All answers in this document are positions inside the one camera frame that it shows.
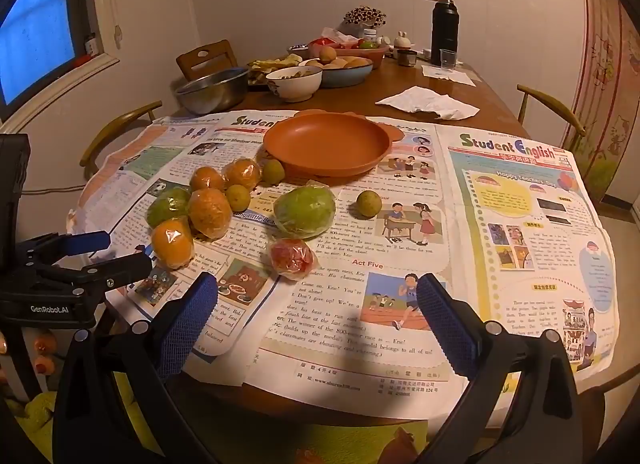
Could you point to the dried flower bouquet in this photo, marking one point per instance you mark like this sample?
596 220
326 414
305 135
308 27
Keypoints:
365 16

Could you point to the plate of fried food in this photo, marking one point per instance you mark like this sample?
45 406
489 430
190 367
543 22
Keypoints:
270 64

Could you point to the small blue-rimmed bowl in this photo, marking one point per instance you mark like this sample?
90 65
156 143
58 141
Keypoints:
298 50

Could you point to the crumpled white paper napkin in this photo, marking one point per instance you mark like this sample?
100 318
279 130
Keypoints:
425 101

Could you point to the white ceramic bowl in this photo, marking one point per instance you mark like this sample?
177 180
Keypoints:
292 89

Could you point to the clear plastic cup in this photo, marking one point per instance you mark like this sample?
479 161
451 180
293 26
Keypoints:
448 59

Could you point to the plastic-wrapped green mango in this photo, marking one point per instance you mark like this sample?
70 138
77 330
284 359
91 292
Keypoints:
305 211
167 204

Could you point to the plastic-wrapped orange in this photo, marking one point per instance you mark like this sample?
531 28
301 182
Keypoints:
207 179
241 174
172 244
210 211

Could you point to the newspaper with balloon picture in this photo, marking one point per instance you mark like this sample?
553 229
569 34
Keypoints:
520 264

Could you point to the green round fruit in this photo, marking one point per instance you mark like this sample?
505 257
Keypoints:
369 44

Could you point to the stainless steel bowl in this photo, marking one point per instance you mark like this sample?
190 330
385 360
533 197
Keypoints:
210 94

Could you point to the small white box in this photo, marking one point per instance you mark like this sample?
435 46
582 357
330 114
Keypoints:
91 44

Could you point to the small steel cup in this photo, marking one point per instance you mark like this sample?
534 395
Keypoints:
407 58

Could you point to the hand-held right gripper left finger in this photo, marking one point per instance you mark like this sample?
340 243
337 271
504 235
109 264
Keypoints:
187 324

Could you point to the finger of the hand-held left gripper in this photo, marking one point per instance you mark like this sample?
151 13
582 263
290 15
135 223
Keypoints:
87 242
120 266

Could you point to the plastic-wrapped red peeled fruit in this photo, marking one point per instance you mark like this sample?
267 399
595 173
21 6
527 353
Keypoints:
292 256

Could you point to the black thermos flask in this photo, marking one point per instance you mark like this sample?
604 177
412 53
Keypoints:
445 29

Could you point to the flat white paper napkin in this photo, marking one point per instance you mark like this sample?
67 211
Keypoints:
450 76

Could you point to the pile of brown eggs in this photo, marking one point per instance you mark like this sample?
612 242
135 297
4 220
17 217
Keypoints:
327 54

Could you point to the blue enamel bowl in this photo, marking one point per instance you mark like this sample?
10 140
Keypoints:
345 79

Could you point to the pink cartoon printed panel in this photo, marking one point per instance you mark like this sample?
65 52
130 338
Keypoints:
605 69

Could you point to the white medicine bottle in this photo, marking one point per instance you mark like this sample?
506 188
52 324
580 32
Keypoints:
370 35

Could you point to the small red object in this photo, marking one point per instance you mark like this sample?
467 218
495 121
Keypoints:
83 61

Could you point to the wooden chair back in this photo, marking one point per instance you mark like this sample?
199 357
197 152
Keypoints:
207 61

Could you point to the newspaper with cartoon children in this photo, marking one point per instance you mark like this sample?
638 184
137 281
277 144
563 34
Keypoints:
320 324

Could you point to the white plastic bag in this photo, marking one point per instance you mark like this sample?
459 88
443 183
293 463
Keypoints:
342 34

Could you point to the wooden chair with curved armrest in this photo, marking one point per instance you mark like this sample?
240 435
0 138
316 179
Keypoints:
550 99
115 126

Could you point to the white wall hook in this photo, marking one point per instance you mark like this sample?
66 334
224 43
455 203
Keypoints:
119 36

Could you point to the red packet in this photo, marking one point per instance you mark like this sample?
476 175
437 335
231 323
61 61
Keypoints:
321 42

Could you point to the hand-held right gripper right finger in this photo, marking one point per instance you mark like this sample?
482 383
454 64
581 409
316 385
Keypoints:
445 329

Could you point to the small white cup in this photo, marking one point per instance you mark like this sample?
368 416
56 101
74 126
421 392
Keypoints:
385 40

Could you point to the person's left hand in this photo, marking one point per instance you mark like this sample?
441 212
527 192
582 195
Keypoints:
45 344

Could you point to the orange scalloped plate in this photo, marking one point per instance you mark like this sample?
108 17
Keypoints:
325 144

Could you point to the white bunny figurine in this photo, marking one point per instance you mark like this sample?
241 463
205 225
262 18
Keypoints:
402 41

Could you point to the reddish plastic basin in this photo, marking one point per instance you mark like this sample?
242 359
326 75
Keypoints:
377 56

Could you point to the window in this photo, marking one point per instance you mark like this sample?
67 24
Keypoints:
35 24

